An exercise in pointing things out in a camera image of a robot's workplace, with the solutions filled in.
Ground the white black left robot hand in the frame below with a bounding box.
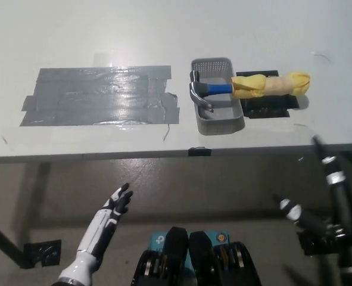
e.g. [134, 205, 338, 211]
[58, 182, 134, 284]

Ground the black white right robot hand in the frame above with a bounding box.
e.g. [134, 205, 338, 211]
[272, 133, 352, 275]

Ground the hammer blue neck yellow grip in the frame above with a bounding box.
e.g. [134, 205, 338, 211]
[188, 69, 311, 114]

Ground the black tape patch on desk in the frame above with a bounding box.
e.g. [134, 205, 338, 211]
[235, 70, 300, 120]

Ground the gray perforated plastic container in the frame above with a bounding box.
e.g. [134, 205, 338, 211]
[190, 57, 246, 136]

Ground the black metal table leg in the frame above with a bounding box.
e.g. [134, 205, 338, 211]
[0, 215, 25, 269]

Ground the small black tape strip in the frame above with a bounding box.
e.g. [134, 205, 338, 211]
[188, 146, 212, 158]

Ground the gray duct tape patch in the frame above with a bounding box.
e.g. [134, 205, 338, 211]
[18, 66, 180, 128]

